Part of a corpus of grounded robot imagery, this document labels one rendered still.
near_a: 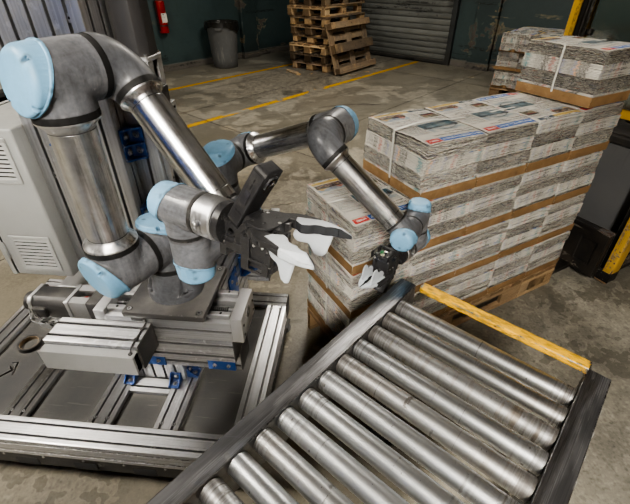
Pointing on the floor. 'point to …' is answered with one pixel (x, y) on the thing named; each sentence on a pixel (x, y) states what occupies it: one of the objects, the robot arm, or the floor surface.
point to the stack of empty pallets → (317, 56)
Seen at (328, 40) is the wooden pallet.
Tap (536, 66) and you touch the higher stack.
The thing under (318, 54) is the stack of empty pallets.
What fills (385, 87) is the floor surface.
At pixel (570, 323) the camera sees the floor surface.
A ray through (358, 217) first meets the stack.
